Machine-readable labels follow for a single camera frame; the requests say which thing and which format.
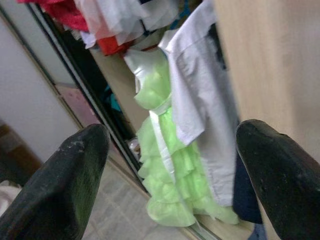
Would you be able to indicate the orange garment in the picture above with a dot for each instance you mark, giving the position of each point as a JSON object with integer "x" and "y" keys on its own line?
{"x": 110, "y": 46}

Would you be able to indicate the navy garment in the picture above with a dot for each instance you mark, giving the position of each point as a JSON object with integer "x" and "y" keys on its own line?
{"x": 246, "y": 200}

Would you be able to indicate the red shirt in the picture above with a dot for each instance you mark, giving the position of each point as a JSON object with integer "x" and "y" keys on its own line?
{"x": 62, "y": 12}

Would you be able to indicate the sliding wardrobe door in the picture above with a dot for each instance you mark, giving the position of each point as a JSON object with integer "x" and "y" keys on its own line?
{"x": 75, "y": 105}

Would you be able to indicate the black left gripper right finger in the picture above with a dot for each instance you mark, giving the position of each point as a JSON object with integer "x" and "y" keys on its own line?
{"x": 285, "y": 185}

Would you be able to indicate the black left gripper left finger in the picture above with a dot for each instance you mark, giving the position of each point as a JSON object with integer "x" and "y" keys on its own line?
{"x": 55, "y": 190}

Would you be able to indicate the light green ruffled dress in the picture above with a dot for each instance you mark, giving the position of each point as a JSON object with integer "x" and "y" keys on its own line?
{"x": 162, "y": 195}

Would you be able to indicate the long white shirt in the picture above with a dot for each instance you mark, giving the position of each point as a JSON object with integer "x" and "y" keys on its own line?
{"x": 200, "y": 100}

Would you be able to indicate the blue denim cloth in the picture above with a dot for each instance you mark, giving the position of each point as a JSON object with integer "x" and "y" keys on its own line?
{"x": 258, "y": 233}

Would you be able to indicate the white pink-trimmed cloth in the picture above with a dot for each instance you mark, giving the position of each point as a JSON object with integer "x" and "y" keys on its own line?
{"x": 88, "y": 40}

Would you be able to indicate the sheer white garment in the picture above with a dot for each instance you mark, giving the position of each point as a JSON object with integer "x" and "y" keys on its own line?
{"x": 120, "y": 20}

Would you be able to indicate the teal cloth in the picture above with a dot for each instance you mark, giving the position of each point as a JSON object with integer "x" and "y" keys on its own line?
{"x": 112, "y": 100}

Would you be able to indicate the wooden wardrobe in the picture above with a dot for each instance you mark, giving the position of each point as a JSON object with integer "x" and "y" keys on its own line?
{"x": 270, "y": 62}

